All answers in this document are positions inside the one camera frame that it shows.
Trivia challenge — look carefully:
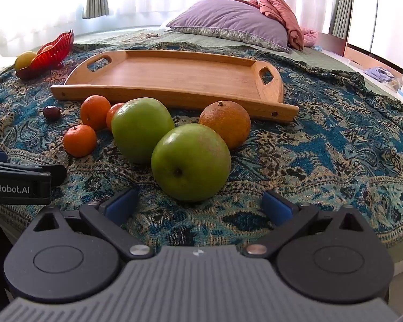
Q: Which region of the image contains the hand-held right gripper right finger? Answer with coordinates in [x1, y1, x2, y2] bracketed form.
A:
[242, 189, 372, 259]

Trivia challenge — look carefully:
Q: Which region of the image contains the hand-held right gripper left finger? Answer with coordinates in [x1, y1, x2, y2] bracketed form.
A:
[34, 188, 154, 260]

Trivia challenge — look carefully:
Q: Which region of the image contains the small bright tangerine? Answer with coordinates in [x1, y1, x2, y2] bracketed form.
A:
[80, 95, 112, 131]
[106, 103, 125, 132]
[63, 124, 97, 158]

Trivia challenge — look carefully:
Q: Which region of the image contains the dark red plum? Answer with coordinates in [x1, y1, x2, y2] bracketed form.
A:
[43, 105, 61, 122]

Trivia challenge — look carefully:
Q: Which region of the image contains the green apple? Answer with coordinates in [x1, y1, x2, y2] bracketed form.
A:
[111, 97, 175, 164]
[151, 123, 232, 202]

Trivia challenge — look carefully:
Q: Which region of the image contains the large dull orange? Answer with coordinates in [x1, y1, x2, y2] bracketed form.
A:
[198, 101, 251, 150]

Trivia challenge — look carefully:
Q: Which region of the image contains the wooden tray with handles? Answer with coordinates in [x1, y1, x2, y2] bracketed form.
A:
[50, 50, 300, 123]

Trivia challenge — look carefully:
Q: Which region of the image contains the teal patterned blanket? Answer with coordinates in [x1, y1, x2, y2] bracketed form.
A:
[0, 40, 403, 252]

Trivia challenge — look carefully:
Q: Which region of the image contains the yellow lemon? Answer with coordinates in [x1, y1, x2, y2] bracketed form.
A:
[14, 51, 38, 72]

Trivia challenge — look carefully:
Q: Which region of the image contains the red wavy bowl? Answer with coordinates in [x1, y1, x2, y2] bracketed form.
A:
[15, 29, 74, 80]

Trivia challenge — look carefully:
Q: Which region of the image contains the lavender cloth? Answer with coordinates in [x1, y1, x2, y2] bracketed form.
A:
[364, 67, 396, 83]

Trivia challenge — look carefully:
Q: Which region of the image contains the reddish brown wooden board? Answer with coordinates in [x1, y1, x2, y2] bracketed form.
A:
[317, 32, 348, 56]

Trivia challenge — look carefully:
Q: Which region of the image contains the purple pillow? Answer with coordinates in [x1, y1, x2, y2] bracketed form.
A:
[166, 0, 291, 53]

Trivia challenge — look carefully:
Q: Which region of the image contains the pink duvet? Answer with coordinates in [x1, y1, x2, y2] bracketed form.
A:
[253, 0, 318, 51]

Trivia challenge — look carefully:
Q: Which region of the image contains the white wardrobe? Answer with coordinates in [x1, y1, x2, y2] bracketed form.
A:
[344, 0, 403, 74]

